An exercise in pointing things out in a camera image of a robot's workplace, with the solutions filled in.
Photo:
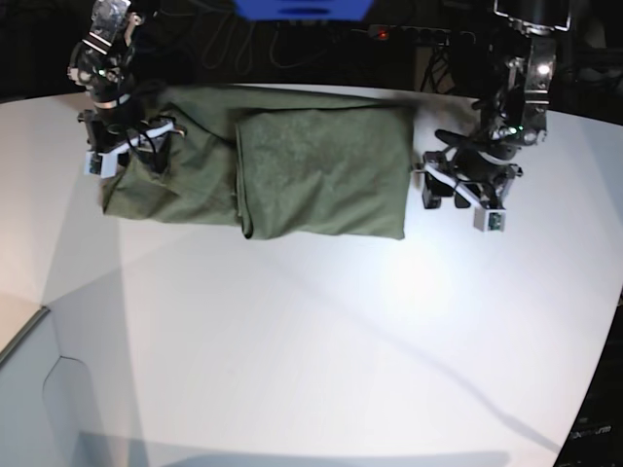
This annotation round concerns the black power strip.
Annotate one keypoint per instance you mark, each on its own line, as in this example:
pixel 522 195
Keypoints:
pixel 420 36

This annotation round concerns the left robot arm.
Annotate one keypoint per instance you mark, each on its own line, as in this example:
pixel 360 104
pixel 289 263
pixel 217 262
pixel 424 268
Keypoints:
pixel 523 56

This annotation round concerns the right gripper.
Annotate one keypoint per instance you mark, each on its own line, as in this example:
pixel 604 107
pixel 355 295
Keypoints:
pixel 114 116

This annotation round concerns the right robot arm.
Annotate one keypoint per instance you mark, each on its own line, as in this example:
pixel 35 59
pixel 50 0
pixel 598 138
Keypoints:
pixel 101 61

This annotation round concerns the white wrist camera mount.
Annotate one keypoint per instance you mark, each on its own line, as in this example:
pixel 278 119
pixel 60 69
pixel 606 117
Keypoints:
pixel 489 210
pixel 103 161

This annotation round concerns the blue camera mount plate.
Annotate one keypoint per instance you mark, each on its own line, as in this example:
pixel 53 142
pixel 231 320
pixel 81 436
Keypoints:
pixel 274 10

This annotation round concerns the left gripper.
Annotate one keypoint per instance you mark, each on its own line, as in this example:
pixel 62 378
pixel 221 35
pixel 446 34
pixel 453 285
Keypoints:
pixel 465 169

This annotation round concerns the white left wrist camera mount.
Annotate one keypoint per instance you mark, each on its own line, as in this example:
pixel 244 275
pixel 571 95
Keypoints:
pixel 489 210

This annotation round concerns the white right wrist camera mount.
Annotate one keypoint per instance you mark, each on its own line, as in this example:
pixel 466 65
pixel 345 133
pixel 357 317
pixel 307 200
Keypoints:
pixel 103 161

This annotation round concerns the green t-shirt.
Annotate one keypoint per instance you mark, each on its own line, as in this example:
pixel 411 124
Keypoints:
pixel 272 163

